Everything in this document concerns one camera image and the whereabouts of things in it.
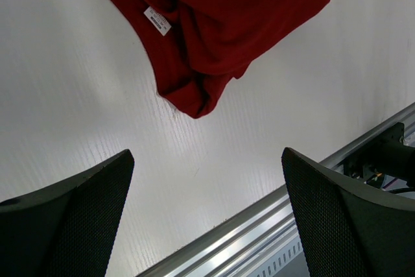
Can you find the dark red t-shirt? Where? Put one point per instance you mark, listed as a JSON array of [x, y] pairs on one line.
[[197, 46]]

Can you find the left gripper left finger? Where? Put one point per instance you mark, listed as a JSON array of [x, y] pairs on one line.
[[69, 227]]

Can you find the aluminium mounting rail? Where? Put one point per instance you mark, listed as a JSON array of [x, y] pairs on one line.
[[238, 245]]

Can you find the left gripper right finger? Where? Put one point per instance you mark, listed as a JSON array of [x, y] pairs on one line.
[[348, 228]]

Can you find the white slotted cable duct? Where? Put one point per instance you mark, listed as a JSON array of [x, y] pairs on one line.
[[278, 258]]

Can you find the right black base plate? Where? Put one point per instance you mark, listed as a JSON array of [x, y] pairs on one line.
[[384, 155]]

